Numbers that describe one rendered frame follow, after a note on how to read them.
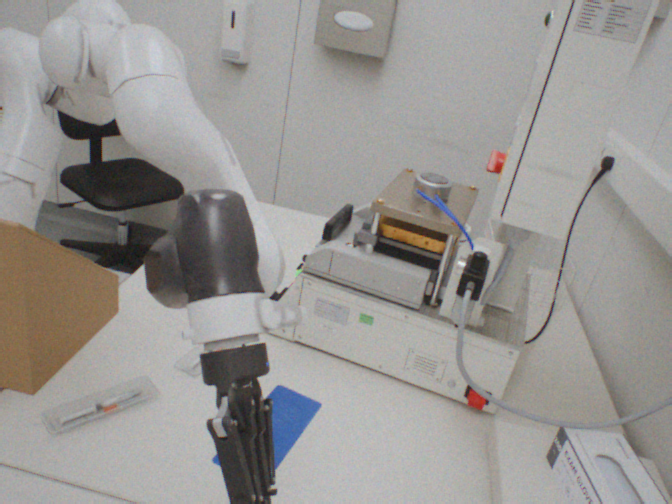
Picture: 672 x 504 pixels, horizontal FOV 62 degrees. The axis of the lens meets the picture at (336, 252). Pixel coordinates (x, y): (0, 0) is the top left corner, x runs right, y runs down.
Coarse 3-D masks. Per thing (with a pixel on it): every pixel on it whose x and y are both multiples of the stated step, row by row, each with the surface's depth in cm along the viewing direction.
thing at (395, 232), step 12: (384, 216) 116; (384, 228) 112; (396, 228) 112; (408, 228) 112; (420, 228) 113; (384, 240) 113; (396, 240) 113; (408, 240) 112; (420, 240) 111; (432, 240) 110; (444, 240) 110; (456, 240) 111; (420, 252) 112; (432, 252) 111
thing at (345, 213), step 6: (348, 204) 132; (342, 210) 128; (348, 210) 129; (336, 216) 124; (342, 216) 125; (348, 216) 130; (330, 222) 120; (336, 222) 122; (342, 222) 127; (324, 228) 120; (330, 228) 120; (336, 228) 123; (324, 234) 121; (330, 234) 120
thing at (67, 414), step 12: (120, 384) 100; (132, 384) 100; (144, 384) 101; (84, 396) 96; (96, 396) 96; (108, 396) 97; (120, 396) 97; (132, 396) 98; (144, 396) 98; (60, 408) 93; (72, 408) 93; (84, 408) 93; (96, 408) 94; (108, 408) 94; (48, 420) 90; (60, 420) 90; (72, 420) 91
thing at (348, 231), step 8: (352, 216) 136; (344, 224) 131; (352, 224) 132; (360, 224) 133; (336, 232) 126; (344, 232) 127; (352, 232) 128; (320, 240) 121; (344, 240) 123; (352, 240) 124; (456, 256) 126; (448, 272) 118; (432, 280) 113; (448, 280) 115; (440, 296) 113
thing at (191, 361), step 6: (198, 348) 112; (222, 348) 114; (186, 354) 110; (192, 354) 111; (198, 354) 111; (180, 360) 108; (186, 360) 109; (192, 360) 109; (198, 360) 109; (180, 366) 107; (186, 366) 107; (192, 366) 107; (198, 366) 108; (192, 372) 106; (198, 372) 106
